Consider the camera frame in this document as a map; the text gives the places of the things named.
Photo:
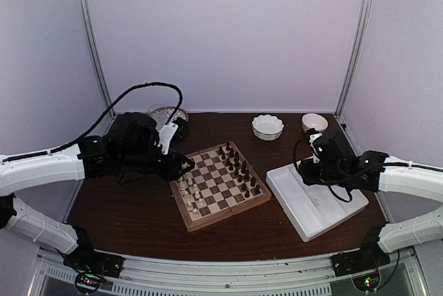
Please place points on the dark chess pieces row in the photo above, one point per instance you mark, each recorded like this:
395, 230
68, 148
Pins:
231, 164

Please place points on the wooden chess board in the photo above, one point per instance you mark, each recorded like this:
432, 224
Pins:
222, 197

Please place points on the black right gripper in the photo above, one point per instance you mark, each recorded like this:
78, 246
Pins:
309, 177

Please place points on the aluminium frame post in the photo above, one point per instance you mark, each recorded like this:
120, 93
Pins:
362, 24
93, 51

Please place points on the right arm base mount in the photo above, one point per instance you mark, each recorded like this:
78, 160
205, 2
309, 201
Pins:
364, 264

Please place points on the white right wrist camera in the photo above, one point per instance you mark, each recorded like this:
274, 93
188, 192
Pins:
312, 136

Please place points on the white plastic divided tray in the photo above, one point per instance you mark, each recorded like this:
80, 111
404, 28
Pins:
312, 209

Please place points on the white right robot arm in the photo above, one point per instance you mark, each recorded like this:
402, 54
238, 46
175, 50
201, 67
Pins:
412, 192

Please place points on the white scalloped bowl black rim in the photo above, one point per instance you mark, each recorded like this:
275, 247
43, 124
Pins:
267, 127

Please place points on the clear drinking glass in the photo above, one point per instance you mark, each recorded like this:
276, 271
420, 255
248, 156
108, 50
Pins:
159, 113

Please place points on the white chess bishop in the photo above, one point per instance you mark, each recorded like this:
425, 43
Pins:
181, 183

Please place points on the cream round bowl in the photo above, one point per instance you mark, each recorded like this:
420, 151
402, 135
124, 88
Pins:
314, 121

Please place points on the patterned brown rim plate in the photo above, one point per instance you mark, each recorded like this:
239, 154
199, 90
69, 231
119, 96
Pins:
180, 113

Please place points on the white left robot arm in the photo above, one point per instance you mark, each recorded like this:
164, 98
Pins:
32, 170

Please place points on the white chess queen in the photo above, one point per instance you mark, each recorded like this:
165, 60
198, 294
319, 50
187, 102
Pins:
189, 205

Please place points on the right aluminium frame post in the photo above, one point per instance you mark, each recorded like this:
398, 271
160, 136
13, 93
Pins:
362, 24

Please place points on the left aluminium frame post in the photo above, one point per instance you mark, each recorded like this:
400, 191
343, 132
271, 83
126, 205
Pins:
93, 51

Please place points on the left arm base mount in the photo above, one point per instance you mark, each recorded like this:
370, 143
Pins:
92, 267

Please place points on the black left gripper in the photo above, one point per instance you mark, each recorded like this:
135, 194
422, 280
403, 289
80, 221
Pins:
171, 171

